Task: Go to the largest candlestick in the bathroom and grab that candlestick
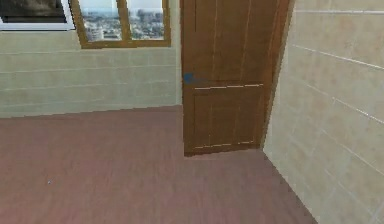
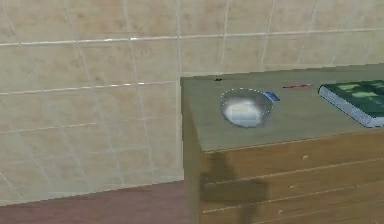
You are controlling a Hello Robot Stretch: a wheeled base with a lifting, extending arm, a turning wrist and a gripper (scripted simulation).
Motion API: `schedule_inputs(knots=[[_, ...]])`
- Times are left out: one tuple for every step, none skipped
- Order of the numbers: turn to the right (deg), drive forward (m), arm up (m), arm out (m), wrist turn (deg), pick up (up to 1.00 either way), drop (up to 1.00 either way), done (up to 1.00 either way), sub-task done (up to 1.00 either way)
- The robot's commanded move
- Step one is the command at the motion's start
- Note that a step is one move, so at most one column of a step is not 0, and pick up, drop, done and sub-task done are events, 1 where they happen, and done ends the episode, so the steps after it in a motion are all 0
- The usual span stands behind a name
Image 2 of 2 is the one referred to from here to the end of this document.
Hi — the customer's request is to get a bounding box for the grey glass bowl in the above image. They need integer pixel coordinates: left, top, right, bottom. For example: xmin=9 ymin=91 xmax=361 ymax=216
xmin=219 ymin=87 xmax=274 ymax=129

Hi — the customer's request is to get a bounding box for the small blue card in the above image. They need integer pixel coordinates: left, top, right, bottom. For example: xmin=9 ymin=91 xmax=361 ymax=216
xmin=263 ymin=91 xmax=281 ymax=102

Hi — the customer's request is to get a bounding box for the brown wooden chest of drawers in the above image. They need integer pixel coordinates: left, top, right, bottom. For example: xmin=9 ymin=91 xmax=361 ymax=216
xmin=180 ymin=63 xmax=384 ymax=224

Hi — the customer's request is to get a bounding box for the green book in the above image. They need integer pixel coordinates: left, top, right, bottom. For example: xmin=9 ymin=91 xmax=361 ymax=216
xmin=318 ymin=79 xmax=384 ymax=129

